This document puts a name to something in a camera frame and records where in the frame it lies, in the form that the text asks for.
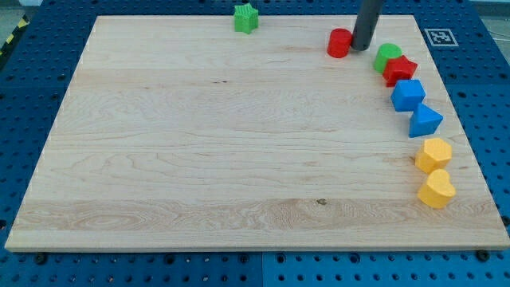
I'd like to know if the red cylinder block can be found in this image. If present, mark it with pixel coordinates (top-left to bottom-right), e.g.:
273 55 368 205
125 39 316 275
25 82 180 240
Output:
327 28 352 58

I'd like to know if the green star block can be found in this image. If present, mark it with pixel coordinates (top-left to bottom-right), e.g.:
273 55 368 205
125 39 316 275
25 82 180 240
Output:
233 3 259 34

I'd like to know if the red star block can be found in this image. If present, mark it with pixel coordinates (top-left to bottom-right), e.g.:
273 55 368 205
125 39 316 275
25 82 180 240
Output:
382 55 418 87

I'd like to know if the light wooden board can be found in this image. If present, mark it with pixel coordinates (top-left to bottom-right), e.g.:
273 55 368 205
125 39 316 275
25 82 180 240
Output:
6 15 509 253

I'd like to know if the blue cube block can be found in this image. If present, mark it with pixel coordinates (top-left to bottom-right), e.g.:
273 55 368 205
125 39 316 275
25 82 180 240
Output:
390 79 426 112

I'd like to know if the green cylinder block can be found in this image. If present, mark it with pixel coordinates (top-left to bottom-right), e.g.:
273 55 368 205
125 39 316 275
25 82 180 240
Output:
373 43 402 73

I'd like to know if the blue triangle block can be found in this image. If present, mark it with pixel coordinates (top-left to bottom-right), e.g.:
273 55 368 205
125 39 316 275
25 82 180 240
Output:
409 103 443 138

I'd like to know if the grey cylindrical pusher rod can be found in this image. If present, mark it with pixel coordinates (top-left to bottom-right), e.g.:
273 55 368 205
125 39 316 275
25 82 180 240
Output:
351 0 383 51

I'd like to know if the yellow hexagon block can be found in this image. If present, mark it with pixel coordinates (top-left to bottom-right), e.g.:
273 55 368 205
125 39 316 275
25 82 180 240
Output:
414 138 453 174

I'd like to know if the yellow heart block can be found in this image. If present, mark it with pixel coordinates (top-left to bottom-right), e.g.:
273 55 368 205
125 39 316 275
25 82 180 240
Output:
417 169 457 209

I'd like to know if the white fiducial marker tag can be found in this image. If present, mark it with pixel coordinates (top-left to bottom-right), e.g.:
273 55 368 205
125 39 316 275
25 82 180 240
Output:
425 28 458 47

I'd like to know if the black bolt front left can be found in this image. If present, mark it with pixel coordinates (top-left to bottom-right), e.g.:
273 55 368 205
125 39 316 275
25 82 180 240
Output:
33 253 48 265

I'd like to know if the black bolt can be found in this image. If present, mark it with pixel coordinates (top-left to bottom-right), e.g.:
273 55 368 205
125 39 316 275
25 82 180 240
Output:
33 253 48 265
476 250 491 262

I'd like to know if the black bolt front right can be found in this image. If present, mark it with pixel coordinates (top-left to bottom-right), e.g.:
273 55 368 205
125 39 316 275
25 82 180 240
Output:
476 250 491 262

